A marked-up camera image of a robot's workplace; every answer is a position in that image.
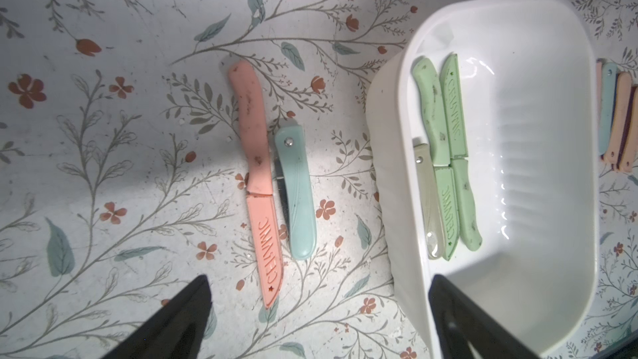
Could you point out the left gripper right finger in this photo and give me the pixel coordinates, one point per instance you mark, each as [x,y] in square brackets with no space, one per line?
[465,330]

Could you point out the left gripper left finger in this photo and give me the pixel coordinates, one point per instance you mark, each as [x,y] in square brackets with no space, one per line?
[175,331]

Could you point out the green celvinc knife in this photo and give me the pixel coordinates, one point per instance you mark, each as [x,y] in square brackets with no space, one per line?
[432,110]

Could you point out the teal folding knife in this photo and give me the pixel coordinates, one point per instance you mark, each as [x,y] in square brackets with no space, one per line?
[607,84]

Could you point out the white storage box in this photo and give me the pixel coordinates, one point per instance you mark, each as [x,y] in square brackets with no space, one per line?
[528,84]

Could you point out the salmon pink folding knife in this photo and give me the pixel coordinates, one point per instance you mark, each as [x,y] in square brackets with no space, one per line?
[623,94]

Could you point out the floral table mat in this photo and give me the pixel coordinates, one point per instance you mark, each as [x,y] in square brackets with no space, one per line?
[123,178]

